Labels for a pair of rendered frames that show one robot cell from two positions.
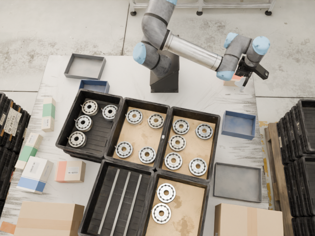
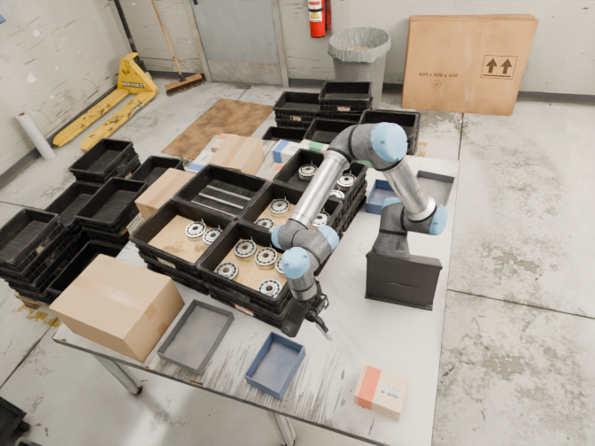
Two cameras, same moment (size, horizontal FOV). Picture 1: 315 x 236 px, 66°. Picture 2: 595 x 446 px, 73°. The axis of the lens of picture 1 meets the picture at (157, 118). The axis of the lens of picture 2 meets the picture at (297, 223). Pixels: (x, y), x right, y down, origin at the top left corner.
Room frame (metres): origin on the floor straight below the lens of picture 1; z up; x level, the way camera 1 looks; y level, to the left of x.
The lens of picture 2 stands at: (0.89, -1.17, 2.19)
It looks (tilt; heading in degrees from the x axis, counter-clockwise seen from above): 45 degrees down; 105
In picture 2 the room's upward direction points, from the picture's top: 9 degrees counter-clockwise
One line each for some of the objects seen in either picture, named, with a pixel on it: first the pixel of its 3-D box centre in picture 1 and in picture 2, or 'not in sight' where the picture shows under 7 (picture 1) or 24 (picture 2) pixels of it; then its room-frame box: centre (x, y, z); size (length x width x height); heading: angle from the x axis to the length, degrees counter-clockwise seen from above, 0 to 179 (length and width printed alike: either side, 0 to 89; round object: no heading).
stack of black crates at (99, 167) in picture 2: not in sight; (114, 178); (-1.08, 0.99, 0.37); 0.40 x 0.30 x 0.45; 80
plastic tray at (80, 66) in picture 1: (85, 67); (429, 191); (1.19, 0.50, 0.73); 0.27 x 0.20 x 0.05; 72
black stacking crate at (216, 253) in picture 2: (188, 144); (257, 265); (0.42, -0.16, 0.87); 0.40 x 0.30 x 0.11; 159
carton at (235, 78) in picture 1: (233, 74); (381, 391); (0.94, -0.58, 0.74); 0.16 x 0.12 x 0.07; 164
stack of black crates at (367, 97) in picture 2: not in sight; (345, 115); (0.65, 1.86, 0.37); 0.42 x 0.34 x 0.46; 170
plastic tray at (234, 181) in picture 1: (237, 181); (197, 334); (0.19, -0.42, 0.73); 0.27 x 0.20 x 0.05; 75
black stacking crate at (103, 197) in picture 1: (119, 202); (223, 197); (0.15, 0.26, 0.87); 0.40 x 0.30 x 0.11; 159
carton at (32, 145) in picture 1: (29, 151); (319, 149); (0.56, 0.87, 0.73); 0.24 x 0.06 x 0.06; 160
